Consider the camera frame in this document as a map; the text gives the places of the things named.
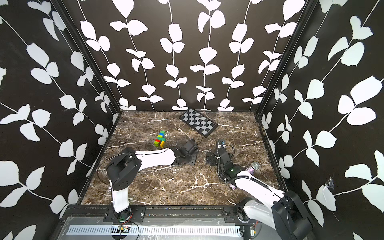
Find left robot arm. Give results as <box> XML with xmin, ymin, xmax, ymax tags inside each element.
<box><xmin>106</xmin><ymin>139</ymin><xmax>199</xmax><ymax>214</ymax></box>

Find purple glitter microphone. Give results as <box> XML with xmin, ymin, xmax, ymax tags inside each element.
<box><xmin>231</xmin><ymin>162</ymin><xmax>260</xmax><ymax>176</ymax></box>

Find black white checkerboard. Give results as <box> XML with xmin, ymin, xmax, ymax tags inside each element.
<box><xmin>179</xmin><ymin>108</ymin><xmax>218</xmax><ymax>138</ymax></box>

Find black mounting rail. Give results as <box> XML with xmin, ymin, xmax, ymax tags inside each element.
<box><xmin>64</xmin><ymin>205</ymin><xmax>242</xmax><ymax>224</ymax></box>

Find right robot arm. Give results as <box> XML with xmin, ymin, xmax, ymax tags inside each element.
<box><xmin>206</xmin><ymin>140</ymin><xmax>314</xmax><ymax>240</ymax></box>

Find green long brick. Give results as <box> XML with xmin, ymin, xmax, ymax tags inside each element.
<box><xmin>156</xmin><ymin>138</ymin><xmax>166</xmax><ymax>143</ymax></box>

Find white slotted cable duct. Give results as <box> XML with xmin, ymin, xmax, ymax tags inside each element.
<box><xmin>65</xmin><ymin>225</ymin><xmax>242</xmax><ymax>238</ymax></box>

